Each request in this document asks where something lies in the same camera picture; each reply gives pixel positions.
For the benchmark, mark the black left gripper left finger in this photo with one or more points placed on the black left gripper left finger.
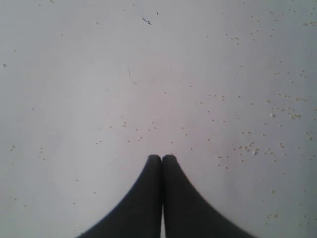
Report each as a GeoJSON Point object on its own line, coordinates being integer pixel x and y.
{"type": "Point", "coordinates": [139, 213]}

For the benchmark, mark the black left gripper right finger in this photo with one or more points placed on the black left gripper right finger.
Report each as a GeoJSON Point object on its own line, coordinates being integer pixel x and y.
{"type": "Point", "coordinates": [186, 213]}

